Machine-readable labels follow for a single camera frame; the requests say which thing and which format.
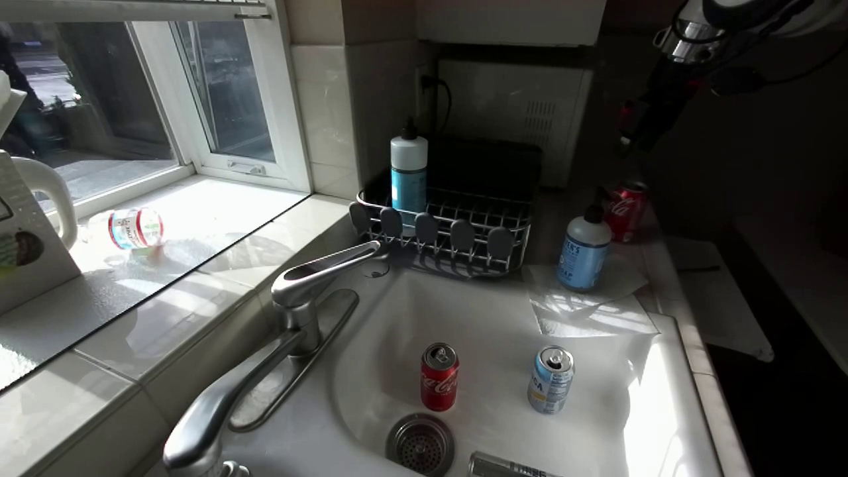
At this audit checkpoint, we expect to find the small clear striped glass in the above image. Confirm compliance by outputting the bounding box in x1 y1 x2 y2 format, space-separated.
106 207 168 253

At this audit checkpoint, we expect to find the tall white teal pump bottle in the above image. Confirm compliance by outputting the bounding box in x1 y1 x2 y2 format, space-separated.
387 117 433 213

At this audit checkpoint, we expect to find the chrome sink faucet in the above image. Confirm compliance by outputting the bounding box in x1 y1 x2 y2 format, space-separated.
160 239 387 472

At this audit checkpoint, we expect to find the red soda can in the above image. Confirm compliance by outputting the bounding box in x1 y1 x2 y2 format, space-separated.
606 180 652 245

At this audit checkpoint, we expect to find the white ceramic sink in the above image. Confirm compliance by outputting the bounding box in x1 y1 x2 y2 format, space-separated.
157 260 740 477

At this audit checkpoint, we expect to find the white framed window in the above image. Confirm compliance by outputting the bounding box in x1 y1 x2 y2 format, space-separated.
0 0 312 219

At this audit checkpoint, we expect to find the blue and white soda can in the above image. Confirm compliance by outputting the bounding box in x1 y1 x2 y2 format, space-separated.
526 342 577 416

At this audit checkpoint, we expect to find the squat white blue soap bottle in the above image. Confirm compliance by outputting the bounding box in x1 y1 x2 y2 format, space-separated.
555 199 614 294

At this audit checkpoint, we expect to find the metal dish rack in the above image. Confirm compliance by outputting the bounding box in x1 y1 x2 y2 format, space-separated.
347 134 544 280

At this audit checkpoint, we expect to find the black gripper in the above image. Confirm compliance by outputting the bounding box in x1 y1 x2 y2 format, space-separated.
614 52 710 159

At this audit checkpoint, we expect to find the white jug with handle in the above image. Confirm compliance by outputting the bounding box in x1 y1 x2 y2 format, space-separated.
0 65 80 252

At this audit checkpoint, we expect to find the grey metal object in sink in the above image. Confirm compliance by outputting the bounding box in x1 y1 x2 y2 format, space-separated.
467 447 555 477

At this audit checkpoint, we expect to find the metal sink drain strainer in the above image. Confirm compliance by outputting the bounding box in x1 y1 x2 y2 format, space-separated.
385 410 459 477

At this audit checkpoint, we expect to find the dented red cola can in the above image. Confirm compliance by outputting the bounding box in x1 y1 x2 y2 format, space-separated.
420 338 465 413

